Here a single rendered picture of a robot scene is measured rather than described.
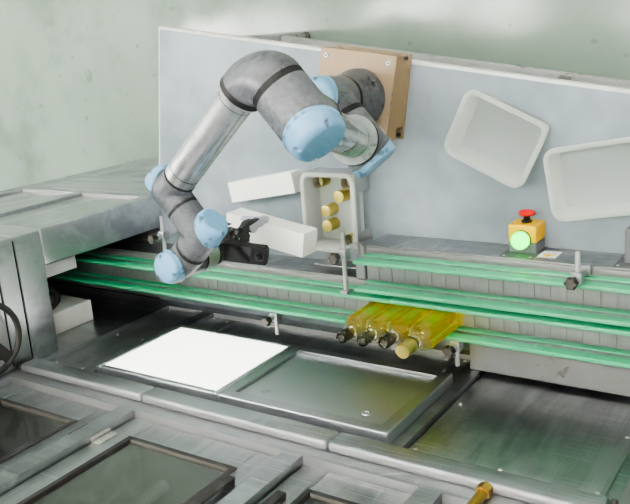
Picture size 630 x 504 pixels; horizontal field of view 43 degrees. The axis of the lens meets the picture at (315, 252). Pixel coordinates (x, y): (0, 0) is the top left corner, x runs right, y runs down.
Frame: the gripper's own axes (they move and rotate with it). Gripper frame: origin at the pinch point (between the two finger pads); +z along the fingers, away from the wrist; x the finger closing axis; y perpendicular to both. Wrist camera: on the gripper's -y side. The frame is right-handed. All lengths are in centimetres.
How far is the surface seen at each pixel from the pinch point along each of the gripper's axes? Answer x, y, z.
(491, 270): 1, -53, 18
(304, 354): 34.7, -8.5, 7.7
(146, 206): 15, 69, 28
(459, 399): 31, -54, 6
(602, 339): 12, -80, 22
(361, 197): -5.0, -9.5, 30.0
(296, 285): 19.0, -0.1, 14.5
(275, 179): -4.8, 18.4, 28.3
